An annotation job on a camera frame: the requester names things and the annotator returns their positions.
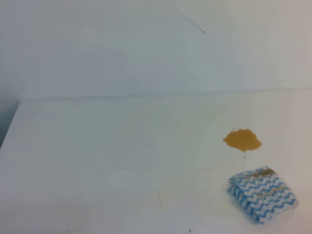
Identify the blue white striped rag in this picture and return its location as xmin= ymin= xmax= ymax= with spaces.
xmin=228 ymin=166 xmax=298 ymax=224

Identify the brown coffee stain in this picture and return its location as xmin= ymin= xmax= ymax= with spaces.
xmin=223 ymin=129 xmax=262 ymax=153

